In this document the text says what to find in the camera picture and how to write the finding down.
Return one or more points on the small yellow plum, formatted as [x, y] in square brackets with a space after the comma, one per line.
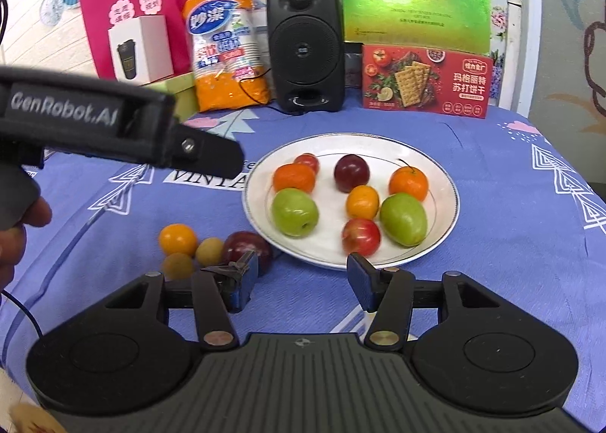
[177, 266]
[209, 251]

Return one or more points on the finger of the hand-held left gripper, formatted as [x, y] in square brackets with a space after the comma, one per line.
[208, 154]

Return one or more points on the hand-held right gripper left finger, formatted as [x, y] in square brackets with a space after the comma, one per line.
[245, 279]

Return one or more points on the white plate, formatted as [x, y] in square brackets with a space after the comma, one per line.
[331, 220]

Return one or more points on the white frame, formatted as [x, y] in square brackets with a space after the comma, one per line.
[523, 26]

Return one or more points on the person's left hand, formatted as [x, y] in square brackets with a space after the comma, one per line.
[12, 253]

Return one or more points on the dark purple plum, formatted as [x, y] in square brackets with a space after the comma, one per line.
[241, 243]
[352, 173]

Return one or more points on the orange mandarin with stem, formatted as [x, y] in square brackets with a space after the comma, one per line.
[408, 183]

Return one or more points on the black speaker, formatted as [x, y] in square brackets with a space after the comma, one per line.
[305, 49]

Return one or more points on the green apple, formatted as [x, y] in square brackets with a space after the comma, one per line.
[294, 212]
[404, 219]

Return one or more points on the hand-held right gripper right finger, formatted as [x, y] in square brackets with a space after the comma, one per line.
[362, 279]

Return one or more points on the white cup box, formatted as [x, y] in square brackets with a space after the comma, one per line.
[139, 49]

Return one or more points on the blue printed tablecloth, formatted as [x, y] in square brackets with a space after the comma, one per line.
[511, 225]

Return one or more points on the orange paper cup pack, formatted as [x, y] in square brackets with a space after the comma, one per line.
[227, 54]

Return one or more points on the small red apple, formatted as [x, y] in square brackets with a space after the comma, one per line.
[307, 161]

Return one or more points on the green shoebox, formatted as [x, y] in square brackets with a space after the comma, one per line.
[182, 94]

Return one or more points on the pink paper bag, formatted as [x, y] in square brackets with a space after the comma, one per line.
[99, 7]

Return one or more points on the red cracker box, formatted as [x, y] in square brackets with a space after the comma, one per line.
[426, 83]

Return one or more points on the small orange kumquat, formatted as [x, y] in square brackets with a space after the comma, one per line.
[177, 239]
[362, 202]

